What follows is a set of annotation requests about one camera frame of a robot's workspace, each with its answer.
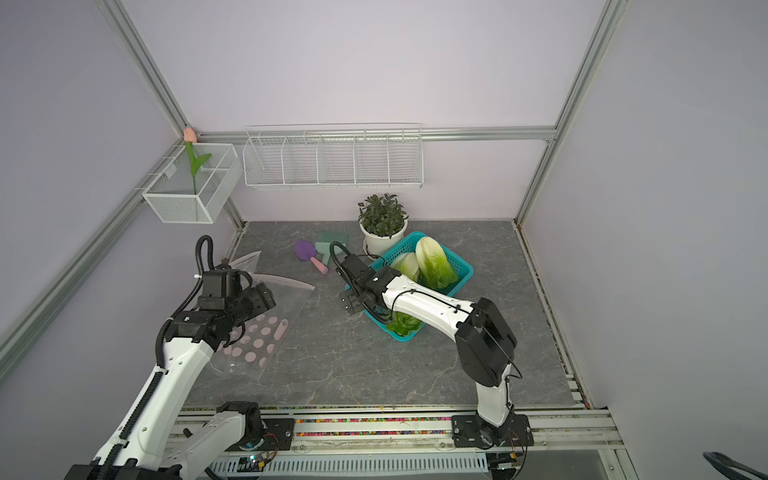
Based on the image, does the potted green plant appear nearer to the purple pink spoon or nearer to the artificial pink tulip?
the purple pink spoon

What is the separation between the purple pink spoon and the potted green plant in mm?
197

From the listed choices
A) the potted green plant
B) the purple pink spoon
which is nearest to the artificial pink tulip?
the purple pink spoon

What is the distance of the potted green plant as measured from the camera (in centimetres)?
100

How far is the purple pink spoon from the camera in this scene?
1.07 meters

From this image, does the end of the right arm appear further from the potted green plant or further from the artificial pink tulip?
the artificial pink tulip
